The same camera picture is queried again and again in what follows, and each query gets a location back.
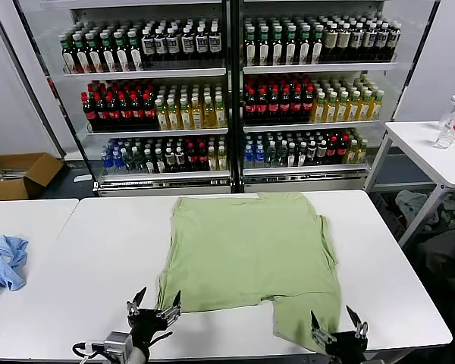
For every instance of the green cap white label bottle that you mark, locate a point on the green cap white label bottle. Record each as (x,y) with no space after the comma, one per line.
(251,49)
(136,56)
(95,57)
(277,49)
(108,57)
(82,57)
(317,47)
(69,57)
(304,48)
(123,56)
(264,49)
(290,49)

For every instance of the small yellow drink bottle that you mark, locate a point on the small yellow drink bottle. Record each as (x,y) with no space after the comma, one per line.
(212,160)
(362,151)
(222,159)
(352,152)

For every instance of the crumpled light blue garment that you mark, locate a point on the crumpled light blue garment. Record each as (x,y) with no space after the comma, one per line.
(4,258)

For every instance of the open cardboard box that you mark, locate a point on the open cardboard box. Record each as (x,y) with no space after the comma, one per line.
(41,170)

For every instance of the white side table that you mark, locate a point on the white side table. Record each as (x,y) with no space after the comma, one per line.
(421,151)

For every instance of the white floor scrap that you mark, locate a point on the white floor scrap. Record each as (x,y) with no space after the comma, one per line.
(83,177)

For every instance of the bystander dark clothing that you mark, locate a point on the bystander dark clothing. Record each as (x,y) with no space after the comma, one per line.
(440,265)

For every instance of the metal rods bundle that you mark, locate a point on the metal rods bundle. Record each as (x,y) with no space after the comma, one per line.
(11,172)

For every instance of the dark bottle blue white label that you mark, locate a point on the dark bottle blue white label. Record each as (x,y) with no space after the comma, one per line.
(148,47)
(161,46)
(201,44)
(174,45)
(187,45)
(214,43)

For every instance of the glass beverage display cabinet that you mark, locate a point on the glass beverage display cabinet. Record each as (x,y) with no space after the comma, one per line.
(155,72)
(318,67)

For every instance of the small dark white cap bottle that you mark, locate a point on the small dark white cap bottle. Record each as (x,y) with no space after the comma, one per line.
(322,152)
(312,153)
(291,155)
(170,161)
(159,162)
(149,162)
(302,154)
(180,161)

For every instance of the grey white garment pile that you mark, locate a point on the grey white garment pile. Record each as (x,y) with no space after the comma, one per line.
(413,204)

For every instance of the dark bottle beige label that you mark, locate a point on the dark bottle beige label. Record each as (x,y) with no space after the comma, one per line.
(370,38)
(382,38)
(344,39)
(357,39)
(394,37)
(330,39)

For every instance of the light green printed shirt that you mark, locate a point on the light green printed shirt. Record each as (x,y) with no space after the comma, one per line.
(250,246)

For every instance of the clear white cap water bottle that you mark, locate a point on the clear white cap water bottle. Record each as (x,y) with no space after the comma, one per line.
(449,125)

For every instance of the small blue label water bottle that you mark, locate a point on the small blue label water bottle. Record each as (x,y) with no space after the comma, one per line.
(249,156)
(260,156)
(118,161)
(107,161)

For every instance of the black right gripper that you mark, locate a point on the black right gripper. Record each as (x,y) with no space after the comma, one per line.
(347,347)

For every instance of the small red cap cola bottle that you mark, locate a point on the small red cap cola bottle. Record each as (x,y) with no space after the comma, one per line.
(202,159)
(332,151)
(342,150)
(191,159)

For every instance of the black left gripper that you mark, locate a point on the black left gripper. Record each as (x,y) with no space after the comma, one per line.
(148,328)

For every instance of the small clear green water bottle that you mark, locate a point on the small clear green water bottle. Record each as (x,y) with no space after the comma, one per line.
(271,156)
(139,162)
(129,162)

